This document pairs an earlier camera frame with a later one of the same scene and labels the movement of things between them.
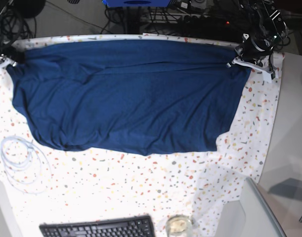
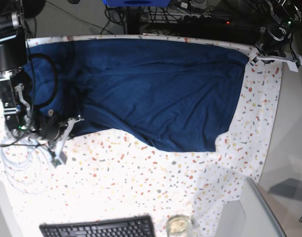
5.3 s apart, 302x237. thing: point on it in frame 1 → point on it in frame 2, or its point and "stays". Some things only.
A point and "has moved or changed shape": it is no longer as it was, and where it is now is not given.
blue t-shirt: [140, 97] has moved or changed shape
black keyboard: [141, 226] stays
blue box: [137, 3] stays
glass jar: [178, 225] stays
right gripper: [254, 48] → [274, 41]
